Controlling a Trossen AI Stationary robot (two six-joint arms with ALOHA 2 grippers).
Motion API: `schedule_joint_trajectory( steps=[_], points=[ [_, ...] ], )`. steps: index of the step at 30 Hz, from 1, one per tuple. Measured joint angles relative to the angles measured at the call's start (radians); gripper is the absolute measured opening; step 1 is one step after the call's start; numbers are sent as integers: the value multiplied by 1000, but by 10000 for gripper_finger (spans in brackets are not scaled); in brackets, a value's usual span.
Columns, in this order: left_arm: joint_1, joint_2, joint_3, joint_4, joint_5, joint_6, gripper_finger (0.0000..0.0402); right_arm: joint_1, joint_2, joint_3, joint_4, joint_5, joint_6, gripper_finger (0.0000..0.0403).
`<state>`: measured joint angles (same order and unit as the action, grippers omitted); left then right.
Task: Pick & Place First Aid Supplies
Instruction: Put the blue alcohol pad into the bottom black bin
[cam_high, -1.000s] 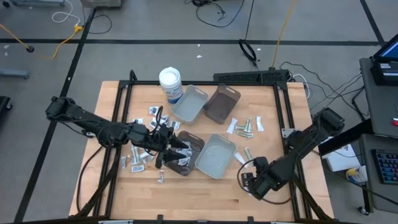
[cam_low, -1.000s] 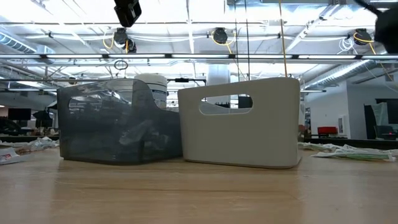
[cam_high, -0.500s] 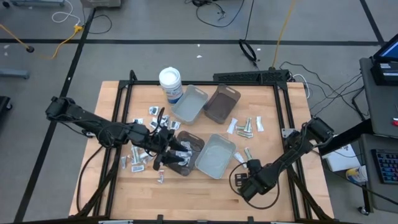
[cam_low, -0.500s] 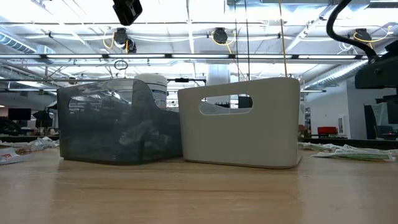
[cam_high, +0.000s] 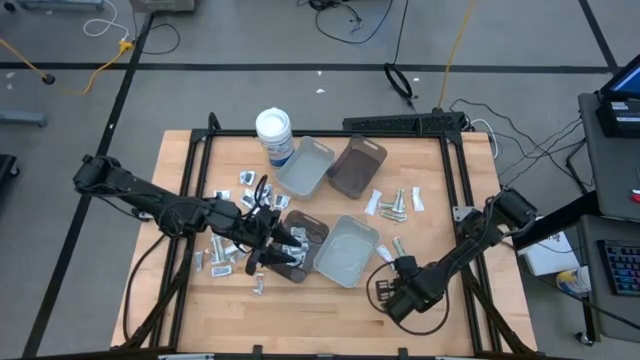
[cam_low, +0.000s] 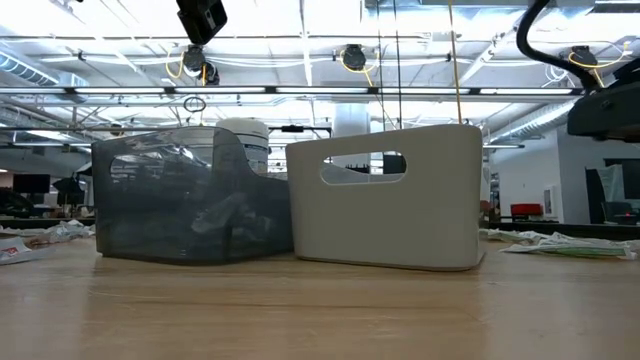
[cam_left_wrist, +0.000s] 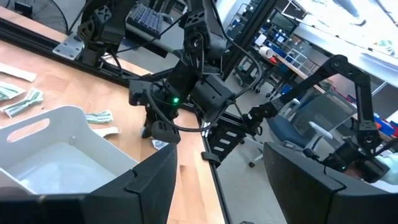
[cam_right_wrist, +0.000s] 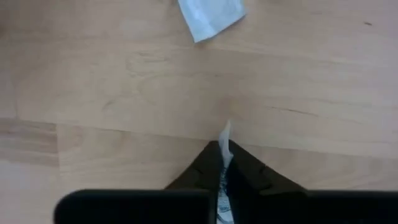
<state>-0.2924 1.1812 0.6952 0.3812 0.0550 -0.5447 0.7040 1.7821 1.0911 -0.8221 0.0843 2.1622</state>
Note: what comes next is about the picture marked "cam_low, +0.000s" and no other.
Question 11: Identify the black hanging cable loop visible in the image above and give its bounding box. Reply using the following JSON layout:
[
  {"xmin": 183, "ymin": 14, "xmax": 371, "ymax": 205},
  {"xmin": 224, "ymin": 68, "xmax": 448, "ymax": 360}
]
[{"xmin": 182, "ymin": 95, "xmax": 208, "ymax": 114}]

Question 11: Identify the white wipes canister blue label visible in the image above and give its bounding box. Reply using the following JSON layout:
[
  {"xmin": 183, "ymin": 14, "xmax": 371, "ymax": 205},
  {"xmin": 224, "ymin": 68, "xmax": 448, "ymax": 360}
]
[{"xmin": 215, "ymin": 117, "xmax": 271, "ymax": 176}]

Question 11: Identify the black ceiling cable reel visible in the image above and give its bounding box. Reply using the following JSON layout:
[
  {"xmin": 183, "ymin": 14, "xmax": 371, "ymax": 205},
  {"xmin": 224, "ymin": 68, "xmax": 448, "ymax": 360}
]
[
  {"xmin": 341, "ymin": 43, "xmax": 369, "ymax": 72},
  {"xmin": 180, "ymin": 43, "xmax": 221, "ymax": 86},
  {"xmin": 568, "ymin": 44, "xmax": 600, "ymax": 69}
]

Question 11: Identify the white ribbed ceiling duct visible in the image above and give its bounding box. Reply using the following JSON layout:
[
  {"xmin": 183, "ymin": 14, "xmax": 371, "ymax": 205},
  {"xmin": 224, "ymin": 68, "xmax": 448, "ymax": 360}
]
[{"xmin": 487, "ymin": 97, "xmax": 584, "ymax": 146}]

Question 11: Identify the black monitor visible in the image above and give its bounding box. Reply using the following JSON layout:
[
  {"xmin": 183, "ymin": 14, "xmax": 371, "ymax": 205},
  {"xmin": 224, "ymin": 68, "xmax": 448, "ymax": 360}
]
[{"xmin": 12, "ymin": 173, "xmax": 52, "ymax": 196}]

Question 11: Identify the black horizontal rail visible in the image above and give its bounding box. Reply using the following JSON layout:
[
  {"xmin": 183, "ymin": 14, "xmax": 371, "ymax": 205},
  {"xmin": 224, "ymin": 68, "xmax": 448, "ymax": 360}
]
[{"xmin": 0, "ymin": 124, "xmax": 333, "ymax": 136}]

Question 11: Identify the light grey plastic bin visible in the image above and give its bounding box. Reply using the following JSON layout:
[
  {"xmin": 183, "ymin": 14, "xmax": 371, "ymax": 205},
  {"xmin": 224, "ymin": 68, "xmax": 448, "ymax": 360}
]
[{"xmin": 285, "ymin": 123, "xmax": 486, "ymax": 273}]

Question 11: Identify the yellow hanging cable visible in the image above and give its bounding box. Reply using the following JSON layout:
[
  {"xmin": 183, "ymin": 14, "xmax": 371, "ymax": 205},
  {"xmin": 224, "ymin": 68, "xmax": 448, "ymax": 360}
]
[{"xmin": 447, "ymin": 0, "xmax": 464, "ymax": 125}]

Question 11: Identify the red box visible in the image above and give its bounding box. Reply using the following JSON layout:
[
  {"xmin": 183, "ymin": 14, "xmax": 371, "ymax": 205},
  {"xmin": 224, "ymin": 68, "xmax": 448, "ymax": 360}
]
[{"xmin": 510, "ymin": 202, "xmax": 544, "ymax": 219}]

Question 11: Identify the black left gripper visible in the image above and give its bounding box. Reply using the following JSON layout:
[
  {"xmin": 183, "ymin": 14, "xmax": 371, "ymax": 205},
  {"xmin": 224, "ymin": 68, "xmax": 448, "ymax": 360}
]
[{"xmin": 174, "ymin": 0, "xmax": 229, "ymax": 46}]

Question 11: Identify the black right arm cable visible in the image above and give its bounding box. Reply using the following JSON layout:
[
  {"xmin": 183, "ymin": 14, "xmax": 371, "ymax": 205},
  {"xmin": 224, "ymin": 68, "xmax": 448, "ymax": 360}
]
[{"xmin": 515, "ymin": 0, "xmax": 604, "ymax": 92}]

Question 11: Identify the red print bandage wrapper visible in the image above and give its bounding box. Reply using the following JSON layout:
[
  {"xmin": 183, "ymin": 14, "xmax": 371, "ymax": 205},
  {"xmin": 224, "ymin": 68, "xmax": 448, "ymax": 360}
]
[{"xmin": 0, "ymin": 236, "xmax": 57, "ymax": 266}]

